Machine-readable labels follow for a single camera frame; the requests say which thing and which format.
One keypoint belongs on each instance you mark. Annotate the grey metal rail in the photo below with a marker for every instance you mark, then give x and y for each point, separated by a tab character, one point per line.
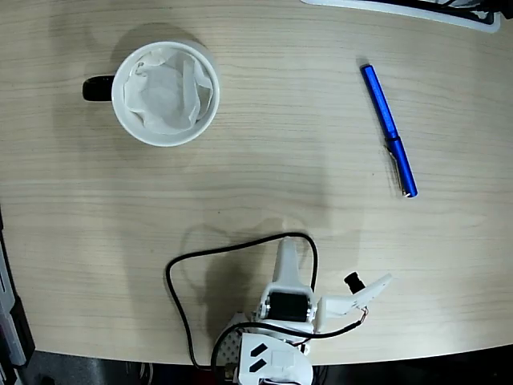
10	321

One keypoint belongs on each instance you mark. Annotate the blue pen with metal clip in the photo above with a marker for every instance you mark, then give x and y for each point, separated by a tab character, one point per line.
380	104

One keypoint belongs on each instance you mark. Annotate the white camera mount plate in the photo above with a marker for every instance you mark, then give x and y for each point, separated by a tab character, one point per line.
340	306

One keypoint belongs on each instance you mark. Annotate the white framed flat device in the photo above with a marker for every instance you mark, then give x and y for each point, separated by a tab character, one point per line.
492	24

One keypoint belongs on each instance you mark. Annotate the crumpled white tissue paper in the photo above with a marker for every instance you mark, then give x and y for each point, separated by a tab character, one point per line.
164	96

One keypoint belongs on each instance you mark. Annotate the white perforated base plate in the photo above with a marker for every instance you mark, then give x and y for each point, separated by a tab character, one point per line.
230	345

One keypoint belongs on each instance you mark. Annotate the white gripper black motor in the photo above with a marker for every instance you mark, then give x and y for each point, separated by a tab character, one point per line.
285	305

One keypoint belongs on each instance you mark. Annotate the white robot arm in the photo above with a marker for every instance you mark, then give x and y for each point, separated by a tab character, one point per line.
280	361

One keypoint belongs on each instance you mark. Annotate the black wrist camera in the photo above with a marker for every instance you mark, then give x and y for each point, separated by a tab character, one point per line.
354	282

